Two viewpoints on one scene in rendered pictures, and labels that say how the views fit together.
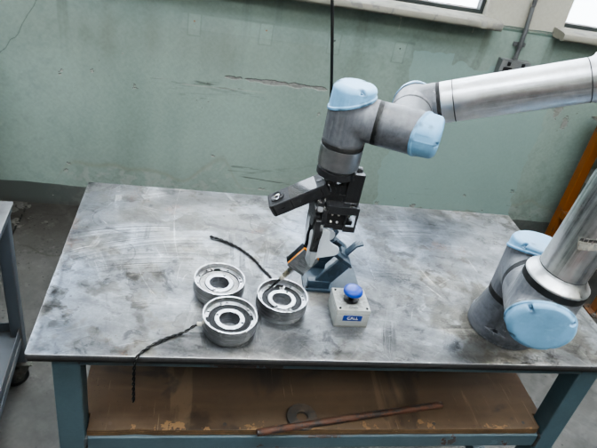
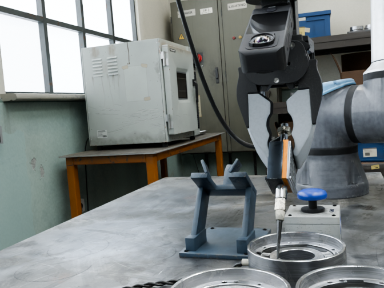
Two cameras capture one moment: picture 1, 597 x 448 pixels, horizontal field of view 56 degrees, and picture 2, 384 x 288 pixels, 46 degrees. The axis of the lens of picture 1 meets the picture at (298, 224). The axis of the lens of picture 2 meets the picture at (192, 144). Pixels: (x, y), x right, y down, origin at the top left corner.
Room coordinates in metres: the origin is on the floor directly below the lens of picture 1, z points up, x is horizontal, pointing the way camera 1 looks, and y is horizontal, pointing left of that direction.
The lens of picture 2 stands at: (0.71, 0.46, 1.00)
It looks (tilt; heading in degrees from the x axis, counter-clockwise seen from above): 4 degrees down; 302
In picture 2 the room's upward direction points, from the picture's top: 4 degrees counter-clockwise
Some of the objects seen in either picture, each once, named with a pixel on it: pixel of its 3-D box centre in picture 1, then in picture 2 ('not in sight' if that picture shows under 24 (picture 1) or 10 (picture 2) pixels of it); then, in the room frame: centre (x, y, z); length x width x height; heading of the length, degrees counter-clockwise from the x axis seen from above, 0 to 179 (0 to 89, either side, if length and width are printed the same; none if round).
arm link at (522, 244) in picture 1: (530, 267); (330, 113); (0.96, -0.48, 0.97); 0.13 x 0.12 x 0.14; 171
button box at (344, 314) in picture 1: (351, 307); (314, 224); (0.90, -0.14, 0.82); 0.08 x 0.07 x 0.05; 103
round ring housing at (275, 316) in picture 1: (281, 301); (296, 263); (0.88, 0.00, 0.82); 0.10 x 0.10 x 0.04
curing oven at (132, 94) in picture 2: not in sight; (148, 96); (2.56, -1.95, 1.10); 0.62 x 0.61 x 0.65; 103
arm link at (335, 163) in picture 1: (338, 156); not in sight; (0.91, -0.05, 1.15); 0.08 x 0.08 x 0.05
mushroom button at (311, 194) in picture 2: (351, 297); (312, 207); (0.90, -0.14, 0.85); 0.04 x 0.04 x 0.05
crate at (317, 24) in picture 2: not in sight; (299, 30); (1.99, -3.45, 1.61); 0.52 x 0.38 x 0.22; 16
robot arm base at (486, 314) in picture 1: (509, 308); (329, 168); (0.97, -0.48, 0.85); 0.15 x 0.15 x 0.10
